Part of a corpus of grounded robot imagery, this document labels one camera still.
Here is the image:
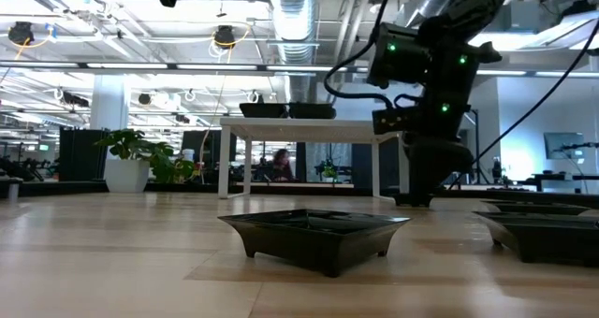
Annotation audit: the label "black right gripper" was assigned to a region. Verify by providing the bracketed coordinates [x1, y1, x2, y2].
[402, 92, 475, 198]

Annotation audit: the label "black round mini plate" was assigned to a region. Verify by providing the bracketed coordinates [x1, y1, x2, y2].
[288, 102, 337, 120]

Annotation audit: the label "long ceiling light strip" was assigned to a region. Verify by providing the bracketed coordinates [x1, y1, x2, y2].
[0, 61, 599, 79]

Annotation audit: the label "black shallow plate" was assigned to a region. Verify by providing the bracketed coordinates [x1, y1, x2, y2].
[479, 199, 592, 216]

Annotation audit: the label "white perforated shelf table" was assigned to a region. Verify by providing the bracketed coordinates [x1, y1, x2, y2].
[218, 117, 411, 200]

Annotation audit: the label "white building column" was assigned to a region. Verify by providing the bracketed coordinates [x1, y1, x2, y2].
[90, 88, 128, 132]

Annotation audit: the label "grey monitor screen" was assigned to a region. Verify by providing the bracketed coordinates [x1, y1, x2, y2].
[543, 131, 585, 160]

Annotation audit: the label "black square footed plate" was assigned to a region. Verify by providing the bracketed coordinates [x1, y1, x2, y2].
[217, 209, 413, 279]
[473, 210, 599, 268]

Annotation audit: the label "person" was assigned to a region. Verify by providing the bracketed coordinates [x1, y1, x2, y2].
[267, 148, 297, 182]

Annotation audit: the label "green leafy plant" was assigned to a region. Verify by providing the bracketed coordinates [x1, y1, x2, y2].
[95, 128, 197, 185]

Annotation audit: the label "black partition cabinet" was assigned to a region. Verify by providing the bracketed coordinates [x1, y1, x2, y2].
[59, 128, 110, 182]

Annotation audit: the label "white plant pot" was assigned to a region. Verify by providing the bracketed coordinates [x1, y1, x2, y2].
[103, 158, 151, 194]

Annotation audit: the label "black background robot arms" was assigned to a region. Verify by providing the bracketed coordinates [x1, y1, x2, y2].
[0, 156, 48, 181]

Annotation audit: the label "silver metal cylinder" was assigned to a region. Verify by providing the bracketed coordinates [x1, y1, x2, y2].
[4, 177, 23, 202]

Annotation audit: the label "black metal frame stand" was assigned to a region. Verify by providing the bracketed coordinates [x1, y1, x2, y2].
[460, 107, 480, 183]

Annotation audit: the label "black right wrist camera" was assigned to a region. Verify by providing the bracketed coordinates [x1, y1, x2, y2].
[373, 108, 408, 136]

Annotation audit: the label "long black arm cable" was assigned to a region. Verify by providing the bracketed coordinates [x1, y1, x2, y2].
[448, 18, 599, 191]

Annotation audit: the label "black ceiling device yellow cable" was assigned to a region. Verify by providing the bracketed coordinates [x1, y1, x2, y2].
[212, 24, 239, 51]

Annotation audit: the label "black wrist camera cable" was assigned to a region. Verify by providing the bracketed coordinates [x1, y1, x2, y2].
[324, 0, 399, 111]

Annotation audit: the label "silver ribbed ventilation duct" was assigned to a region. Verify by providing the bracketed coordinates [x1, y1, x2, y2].
[269, 0, 319, 105]

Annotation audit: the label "black side frame rails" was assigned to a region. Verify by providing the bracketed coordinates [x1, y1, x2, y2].
[439, 189, 599, 210]

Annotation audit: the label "black table frame rail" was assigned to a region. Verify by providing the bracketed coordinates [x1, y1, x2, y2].
[0, 181, 599, 200]

